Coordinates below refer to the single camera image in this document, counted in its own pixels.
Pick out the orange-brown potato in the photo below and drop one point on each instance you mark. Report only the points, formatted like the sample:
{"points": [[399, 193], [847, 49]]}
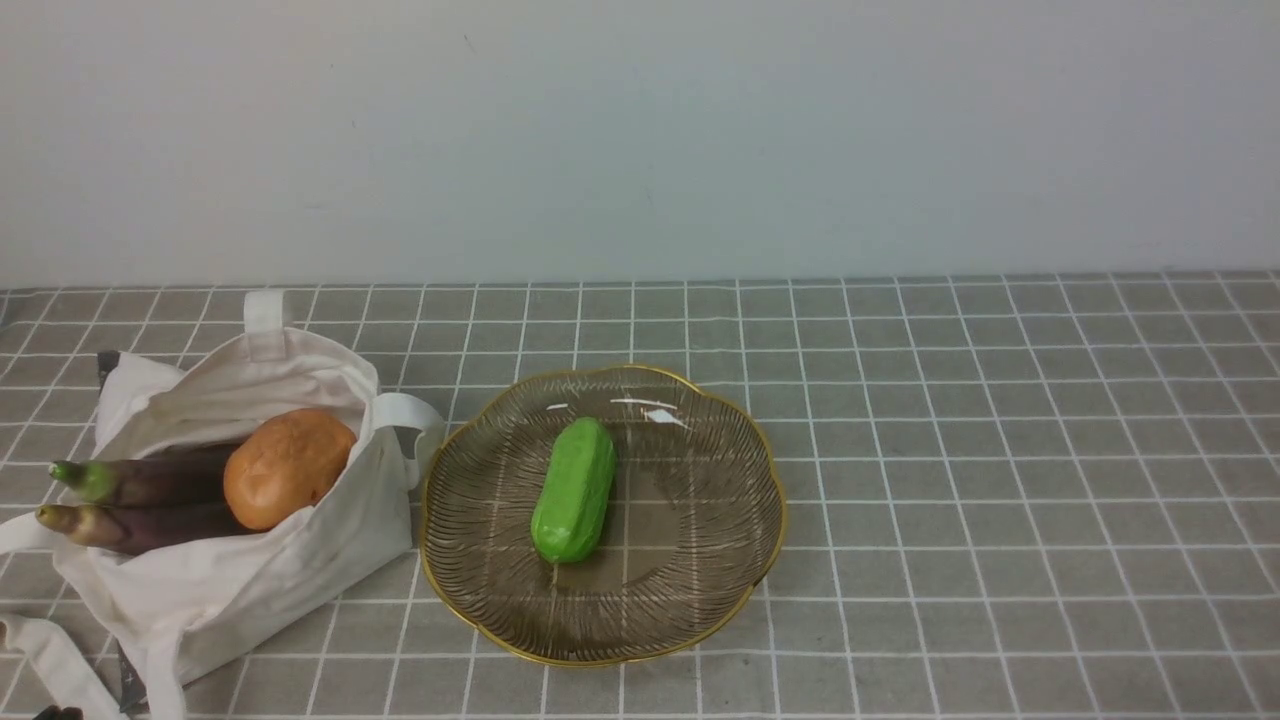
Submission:
{"points": [[291, 462]]}

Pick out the white cloth tote bag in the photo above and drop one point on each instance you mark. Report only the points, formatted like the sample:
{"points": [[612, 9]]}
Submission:
{"points": [[181, 612]]}

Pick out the green cucumber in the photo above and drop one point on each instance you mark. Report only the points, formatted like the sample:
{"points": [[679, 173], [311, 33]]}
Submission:
{"points": [[569, 516]]}

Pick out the gold-rimmed glass plate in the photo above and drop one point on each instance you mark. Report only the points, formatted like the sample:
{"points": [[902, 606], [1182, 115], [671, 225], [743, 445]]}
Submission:
{"points": [[695, 516]]}

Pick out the purple eggplant green stem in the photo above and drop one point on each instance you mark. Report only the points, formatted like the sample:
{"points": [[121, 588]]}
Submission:
{"points": [[174, 477]]}

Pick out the purple eggplant yellow stem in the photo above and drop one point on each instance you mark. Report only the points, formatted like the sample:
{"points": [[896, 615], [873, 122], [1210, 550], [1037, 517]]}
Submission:
{"points": [[136, 531]]}

